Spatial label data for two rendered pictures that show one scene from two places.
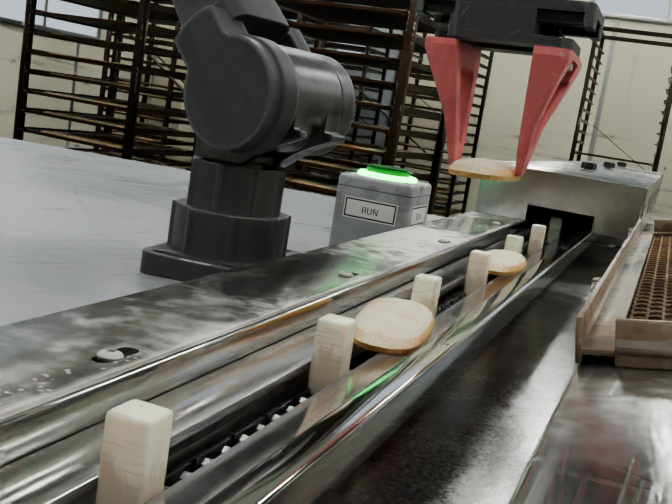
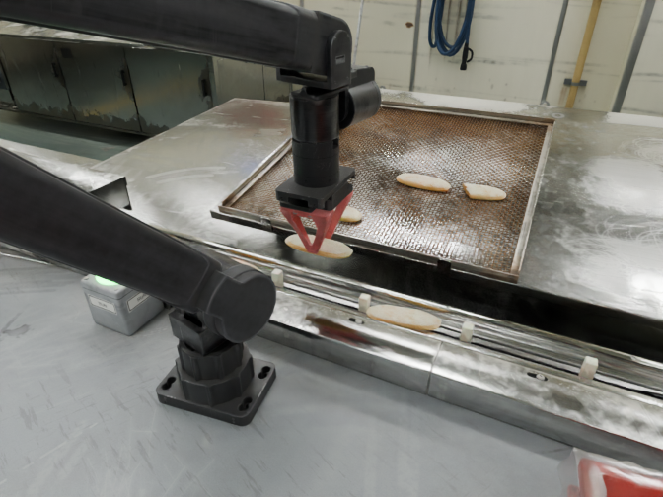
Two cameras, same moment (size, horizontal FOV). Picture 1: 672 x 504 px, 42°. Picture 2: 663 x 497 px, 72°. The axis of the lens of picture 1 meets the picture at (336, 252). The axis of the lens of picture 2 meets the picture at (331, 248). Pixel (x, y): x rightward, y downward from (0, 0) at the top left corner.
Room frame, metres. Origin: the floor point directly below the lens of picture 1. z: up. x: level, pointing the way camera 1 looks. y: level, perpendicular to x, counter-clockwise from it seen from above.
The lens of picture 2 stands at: (0.47, 0.45, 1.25)
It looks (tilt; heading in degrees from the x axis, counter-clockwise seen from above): 31 degrees down; 276
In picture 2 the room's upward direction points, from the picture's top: straight up
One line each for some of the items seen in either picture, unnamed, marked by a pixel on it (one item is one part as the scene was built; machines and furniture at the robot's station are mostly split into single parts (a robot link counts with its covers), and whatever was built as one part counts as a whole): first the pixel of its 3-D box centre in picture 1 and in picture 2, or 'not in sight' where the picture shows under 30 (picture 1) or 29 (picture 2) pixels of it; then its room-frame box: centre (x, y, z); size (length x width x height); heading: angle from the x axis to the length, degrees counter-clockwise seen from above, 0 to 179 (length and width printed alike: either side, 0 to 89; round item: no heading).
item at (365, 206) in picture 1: (380, 236); (128, 303); (0.82, -0.04, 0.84); 0.08 x 0.08 x 0.11; 70
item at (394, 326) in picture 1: (394, 318); (403, 316); (0.42, -0.03, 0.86); 0.10 x 0.04 x 0.01; 170
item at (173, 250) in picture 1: (231, 218); (214, 362); (0.65, 0.08, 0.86); 0.12 x 0.09 x 0.08; 168
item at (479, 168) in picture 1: (487, 168); (318, 244); (0.54, -0.08, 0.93); 0.10 x 0.04 x 0.01; 160
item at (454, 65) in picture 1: (488, 92); (316, 217); (0.55, -0.08, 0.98); 0.07 x 0.07 x 0.09; 70
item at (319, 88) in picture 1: (273, 117); (216, 299); (0.64, 0.06, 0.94); 0.09 x 0.05 x 0.10; 58
